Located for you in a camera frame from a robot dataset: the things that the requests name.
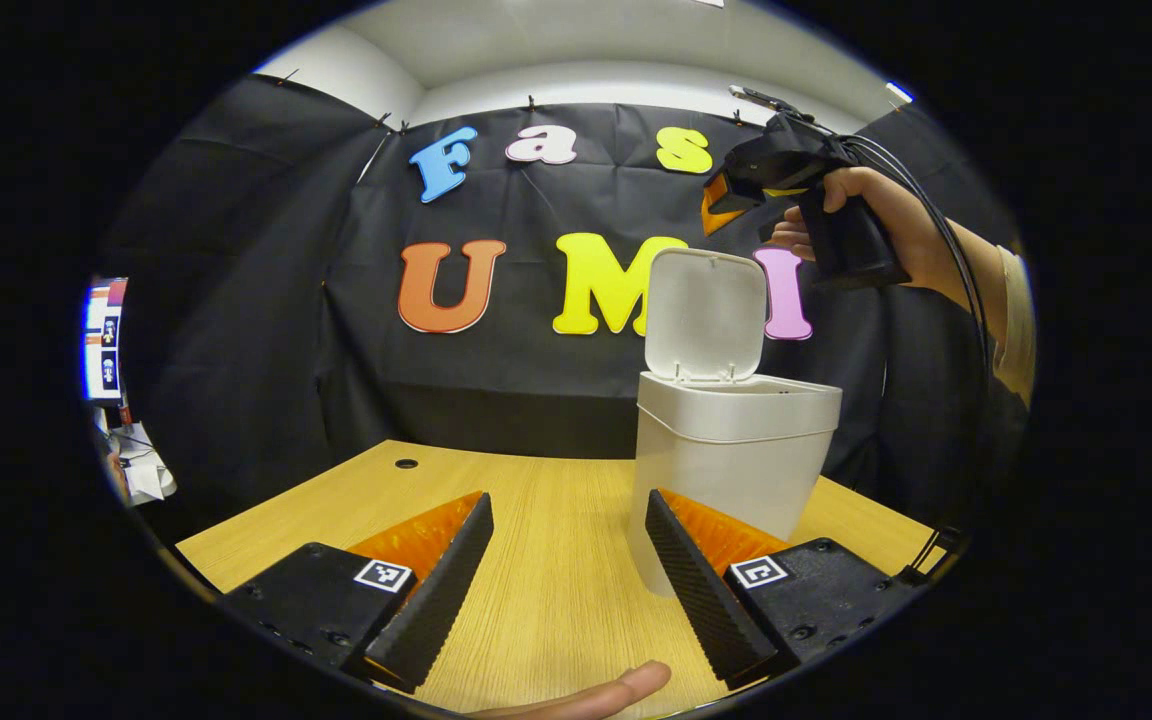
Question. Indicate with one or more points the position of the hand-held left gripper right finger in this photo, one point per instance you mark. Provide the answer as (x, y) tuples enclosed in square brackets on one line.
[(701, 590)]

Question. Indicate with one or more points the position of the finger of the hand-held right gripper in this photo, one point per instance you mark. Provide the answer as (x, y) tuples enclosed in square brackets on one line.
[(721, 205)]

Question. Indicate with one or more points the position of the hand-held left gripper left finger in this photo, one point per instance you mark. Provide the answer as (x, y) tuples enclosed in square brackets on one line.
[(441, 590)]

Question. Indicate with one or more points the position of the white desktop garbage bin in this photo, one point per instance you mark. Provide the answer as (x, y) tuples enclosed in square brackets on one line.
[(726, 460)]

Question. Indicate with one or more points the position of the wooden desktop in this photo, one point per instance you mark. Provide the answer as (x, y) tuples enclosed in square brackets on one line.
[(556, 540)]

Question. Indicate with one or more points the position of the white crumpled paper sheets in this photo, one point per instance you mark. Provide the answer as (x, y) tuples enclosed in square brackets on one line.
[(146, 470)]

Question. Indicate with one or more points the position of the small ceiling light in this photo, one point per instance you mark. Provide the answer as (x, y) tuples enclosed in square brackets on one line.
[(900, 92)]

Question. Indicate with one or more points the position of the black backdrop cloth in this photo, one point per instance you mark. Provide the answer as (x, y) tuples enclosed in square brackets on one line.
[(516, 380)]

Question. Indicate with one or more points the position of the computer monitor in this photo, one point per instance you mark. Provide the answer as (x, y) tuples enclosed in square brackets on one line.
[(106, 340)]

